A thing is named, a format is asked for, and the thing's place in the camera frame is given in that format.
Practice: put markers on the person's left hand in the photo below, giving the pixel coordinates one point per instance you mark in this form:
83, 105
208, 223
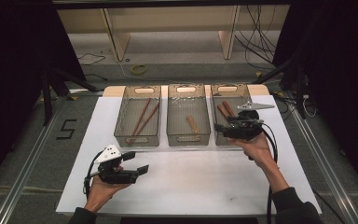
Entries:
101, 193

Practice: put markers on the person's right hand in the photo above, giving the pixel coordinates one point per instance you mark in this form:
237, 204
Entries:
256, 149

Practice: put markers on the yellow tape roll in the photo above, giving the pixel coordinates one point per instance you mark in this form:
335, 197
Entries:
132, 70

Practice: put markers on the light wooden desk frame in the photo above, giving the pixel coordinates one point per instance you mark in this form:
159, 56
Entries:
119, 40

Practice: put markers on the black metal stand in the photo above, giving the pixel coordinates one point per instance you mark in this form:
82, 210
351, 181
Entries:
300, 93
46, 102

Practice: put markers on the translucent grey plastic bin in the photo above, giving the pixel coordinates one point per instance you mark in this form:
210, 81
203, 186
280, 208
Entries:
133, 109
244, 91
180, 112

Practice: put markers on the dark curtain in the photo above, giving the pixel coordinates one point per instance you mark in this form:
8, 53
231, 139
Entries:
12, 62
345, 77

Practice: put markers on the white table mat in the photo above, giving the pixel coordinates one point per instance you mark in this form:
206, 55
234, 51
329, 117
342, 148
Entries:
183, 186

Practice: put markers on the aluminium floor rail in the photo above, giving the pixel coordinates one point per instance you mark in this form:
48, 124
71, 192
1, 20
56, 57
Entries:
28, 169
326, 169

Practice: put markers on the reddish brown chopstick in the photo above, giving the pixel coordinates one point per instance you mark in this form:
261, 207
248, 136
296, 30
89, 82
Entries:
146, 121
141, 117

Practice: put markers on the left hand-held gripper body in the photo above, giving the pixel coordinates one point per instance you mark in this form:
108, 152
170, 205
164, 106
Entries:
108, 154

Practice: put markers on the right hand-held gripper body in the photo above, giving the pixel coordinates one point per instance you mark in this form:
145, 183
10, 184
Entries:
245, 126

